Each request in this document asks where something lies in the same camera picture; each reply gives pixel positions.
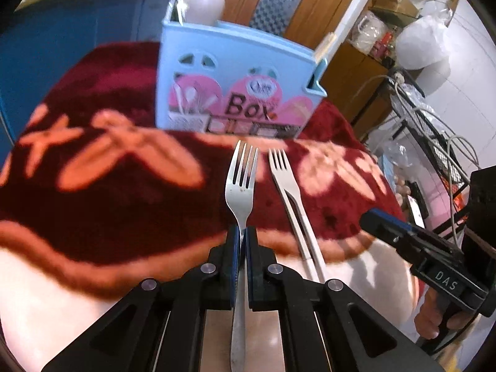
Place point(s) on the cardboard box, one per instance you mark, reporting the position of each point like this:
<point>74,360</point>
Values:
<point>395,2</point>

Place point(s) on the beige spoon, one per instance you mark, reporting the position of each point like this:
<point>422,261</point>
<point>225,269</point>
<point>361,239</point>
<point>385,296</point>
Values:
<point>205,2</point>

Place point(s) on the light blue lid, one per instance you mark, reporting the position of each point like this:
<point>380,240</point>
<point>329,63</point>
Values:
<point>387,164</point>

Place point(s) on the metal fork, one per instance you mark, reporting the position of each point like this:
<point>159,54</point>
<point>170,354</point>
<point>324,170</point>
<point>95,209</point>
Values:
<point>240,193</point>

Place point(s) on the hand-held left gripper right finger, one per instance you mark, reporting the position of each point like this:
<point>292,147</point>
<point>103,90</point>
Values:
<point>252,267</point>

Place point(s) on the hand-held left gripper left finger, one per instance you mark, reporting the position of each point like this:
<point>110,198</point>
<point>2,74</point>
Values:
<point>232,263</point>

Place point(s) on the wooden door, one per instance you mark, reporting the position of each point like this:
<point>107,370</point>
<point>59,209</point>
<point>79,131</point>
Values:
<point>310,7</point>

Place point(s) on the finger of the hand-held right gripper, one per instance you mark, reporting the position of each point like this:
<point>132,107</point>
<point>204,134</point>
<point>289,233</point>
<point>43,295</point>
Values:
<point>381,224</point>

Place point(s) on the light blue utensil box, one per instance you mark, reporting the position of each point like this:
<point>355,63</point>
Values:
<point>240,66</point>

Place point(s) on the blue kitchen base cabinet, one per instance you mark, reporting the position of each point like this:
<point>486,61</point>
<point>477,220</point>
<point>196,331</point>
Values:
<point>58,27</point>

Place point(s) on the clear plastic bag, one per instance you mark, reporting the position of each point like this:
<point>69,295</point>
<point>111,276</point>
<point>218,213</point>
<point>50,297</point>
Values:
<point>397,153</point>

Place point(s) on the white fork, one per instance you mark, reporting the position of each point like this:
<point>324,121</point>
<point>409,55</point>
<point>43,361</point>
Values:
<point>283,178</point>

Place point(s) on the white plastic bag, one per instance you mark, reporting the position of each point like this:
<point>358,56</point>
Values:
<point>422,42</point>

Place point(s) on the person's right hand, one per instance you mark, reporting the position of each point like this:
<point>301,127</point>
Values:
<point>426,317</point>

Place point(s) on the red floral blanket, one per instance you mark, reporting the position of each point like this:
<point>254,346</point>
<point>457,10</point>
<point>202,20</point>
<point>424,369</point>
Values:
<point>116,201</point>

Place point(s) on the pile of eggs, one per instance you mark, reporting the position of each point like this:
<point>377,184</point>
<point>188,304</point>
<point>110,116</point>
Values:
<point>403,188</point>

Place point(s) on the wooden shelf unit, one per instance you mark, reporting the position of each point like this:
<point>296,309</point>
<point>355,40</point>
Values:
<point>341,81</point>

